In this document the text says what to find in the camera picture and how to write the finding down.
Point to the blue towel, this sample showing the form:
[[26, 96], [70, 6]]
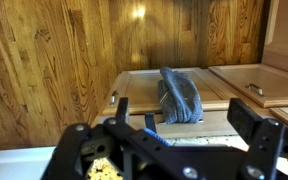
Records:
[[156, 136]]

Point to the wooden cabinet door under towel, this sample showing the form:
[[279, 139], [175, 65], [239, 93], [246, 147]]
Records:
[[141, 89]]

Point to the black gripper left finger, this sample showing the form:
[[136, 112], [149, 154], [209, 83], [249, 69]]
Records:
[[80, 145]]

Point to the metal adjacent door handle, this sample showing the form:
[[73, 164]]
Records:
[[256, 89]]

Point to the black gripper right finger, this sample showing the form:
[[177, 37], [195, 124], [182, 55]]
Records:
[[267, 139]]

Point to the metal cabinet door handle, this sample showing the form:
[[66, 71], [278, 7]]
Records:
[[113, 98]]

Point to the wooden adjacent cabinet door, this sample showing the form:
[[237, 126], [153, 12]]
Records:
[[273, 81]]

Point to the grey towel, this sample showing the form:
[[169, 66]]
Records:
[[179, 98]]

